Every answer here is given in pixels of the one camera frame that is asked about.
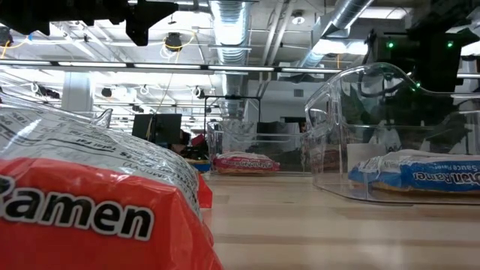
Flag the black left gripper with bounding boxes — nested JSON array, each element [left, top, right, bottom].
[[48, 0, 179, 47]]

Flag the orange Maruchan ramen pack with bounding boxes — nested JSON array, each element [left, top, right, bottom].
[[0, 92, 225, 270]]

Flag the blue Maruchan ramen pack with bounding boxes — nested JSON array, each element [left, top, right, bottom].
[[347, 148, 480, 194], [186, 157, 212, 174]]

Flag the red Maruchan ramen pack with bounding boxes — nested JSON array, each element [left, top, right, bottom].
[[211, 151, 281, 176]]

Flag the long LED light bar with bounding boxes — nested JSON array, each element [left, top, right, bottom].
[[0, 59, 480, 80]]

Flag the white building column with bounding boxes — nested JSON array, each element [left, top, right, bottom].
[[61, 72, 95, 113]]

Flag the clear plastic storage bin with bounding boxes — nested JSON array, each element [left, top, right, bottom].
[[303, 61, 480, 206], [205, 118, 314, 176], [74, 107, 114, 129]]

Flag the black computer monitor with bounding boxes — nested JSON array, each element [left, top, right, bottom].
[[130, 112, 184, 146]]

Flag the black ceiling camera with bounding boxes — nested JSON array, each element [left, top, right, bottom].
[[163, 31, 184, 53]]

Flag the wide silver ceiling duct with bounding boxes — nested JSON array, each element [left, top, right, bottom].
[[208, 0, 253, 119]]

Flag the slim silver ceiling duct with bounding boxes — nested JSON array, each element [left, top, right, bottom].
[[298, 0, 376, 71]]

